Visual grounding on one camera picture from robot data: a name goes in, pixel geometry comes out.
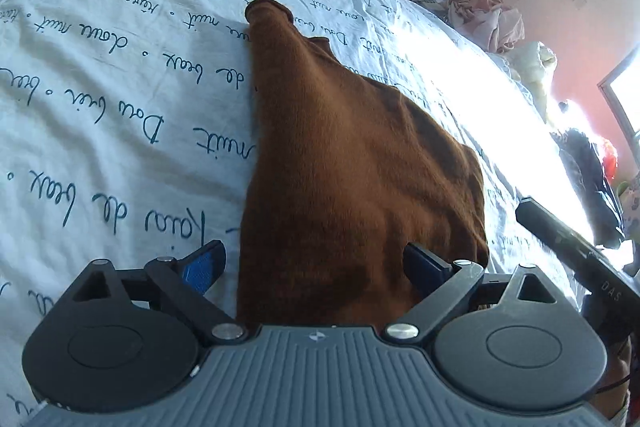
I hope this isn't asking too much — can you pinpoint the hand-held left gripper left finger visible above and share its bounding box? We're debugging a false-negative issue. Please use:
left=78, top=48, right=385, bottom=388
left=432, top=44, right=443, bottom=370
left=71, top=239, right=249, bottom=342

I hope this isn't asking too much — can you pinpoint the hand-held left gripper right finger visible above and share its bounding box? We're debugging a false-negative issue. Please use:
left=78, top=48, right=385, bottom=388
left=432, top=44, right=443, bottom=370
left=384, top=243, right=557, bottom=342

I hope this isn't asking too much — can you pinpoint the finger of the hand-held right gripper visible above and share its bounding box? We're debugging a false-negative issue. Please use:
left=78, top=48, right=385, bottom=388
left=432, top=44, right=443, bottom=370
left=515, top=198, right=610, bottom=279

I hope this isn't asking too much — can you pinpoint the brown knit sweater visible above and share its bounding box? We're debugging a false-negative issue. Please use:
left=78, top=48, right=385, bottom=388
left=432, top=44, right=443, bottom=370
left=235, top=0, right=491, bottom=329

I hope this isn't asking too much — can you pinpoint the person's right forearm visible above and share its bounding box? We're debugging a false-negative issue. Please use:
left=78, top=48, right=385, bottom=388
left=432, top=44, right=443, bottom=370
left=595, top=341, right=633, bottom=425

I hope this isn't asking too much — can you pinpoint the dark clothes pile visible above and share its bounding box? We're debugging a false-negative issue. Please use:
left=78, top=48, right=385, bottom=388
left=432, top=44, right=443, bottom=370
left=550, top=127, right=627, bottom=249

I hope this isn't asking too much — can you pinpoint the red cloth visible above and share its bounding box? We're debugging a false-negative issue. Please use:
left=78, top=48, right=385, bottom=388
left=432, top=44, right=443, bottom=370
left=600, top=139, right=622, bottom=184

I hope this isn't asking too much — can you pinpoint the bright window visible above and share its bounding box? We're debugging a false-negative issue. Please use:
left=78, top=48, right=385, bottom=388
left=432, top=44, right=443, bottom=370
left=597, top=47, right=640, bottom=138

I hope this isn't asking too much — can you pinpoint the cream crumpled cloth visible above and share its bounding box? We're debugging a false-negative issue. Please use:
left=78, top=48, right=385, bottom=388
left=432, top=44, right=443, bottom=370
left=510, top=41, right=559, bottom=108

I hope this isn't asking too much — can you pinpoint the pink crumpled cloth pile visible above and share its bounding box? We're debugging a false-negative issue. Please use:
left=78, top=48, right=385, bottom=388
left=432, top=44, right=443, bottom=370
left=446, top=0, right=526, bottom=54

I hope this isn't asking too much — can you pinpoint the white script-printed blanket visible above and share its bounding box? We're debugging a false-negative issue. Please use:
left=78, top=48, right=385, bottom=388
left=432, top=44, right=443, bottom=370
left=0, top=0, right=603, bottom=427

